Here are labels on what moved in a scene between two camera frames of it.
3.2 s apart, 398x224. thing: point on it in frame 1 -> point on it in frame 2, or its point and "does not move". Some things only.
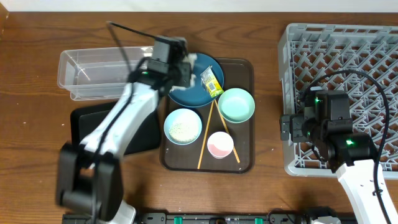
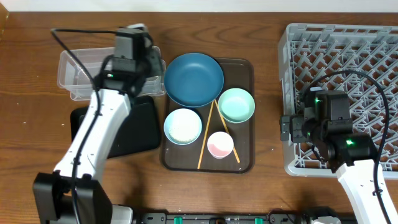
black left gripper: (182, 71) -> (153, 71)
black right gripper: (297, 121) does not move
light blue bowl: (183, 126) does not move
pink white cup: (220, 145) does not move
